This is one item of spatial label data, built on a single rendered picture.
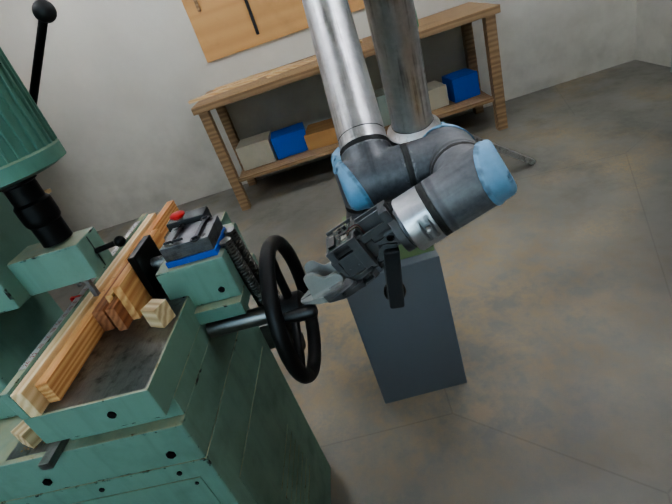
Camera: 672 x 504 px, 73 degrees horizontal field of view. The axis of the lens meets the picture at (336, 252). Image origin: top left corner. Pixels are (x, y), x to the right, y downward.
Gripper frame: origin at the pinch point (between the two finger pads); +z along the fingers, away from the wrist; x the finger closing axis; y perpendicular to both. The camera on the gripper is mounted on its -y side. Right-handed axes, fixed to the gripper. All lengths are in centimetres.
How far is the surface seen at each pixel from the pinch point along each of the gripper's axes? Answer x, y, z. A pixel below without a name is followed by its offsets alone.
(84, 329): 0.0, 18.9, 34.8
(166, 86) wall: -330, 54, 120
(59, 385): 10.9, 17.0, 35.4
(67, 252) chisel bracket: -5.4, 29.8, 28.9
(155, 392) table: 13.6, 8.5, 22.0
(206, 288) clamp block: -8.4, 9.2, 17.7
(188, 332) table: -1.9, 6.7, 22.7
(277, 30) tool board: -333, 31, 21
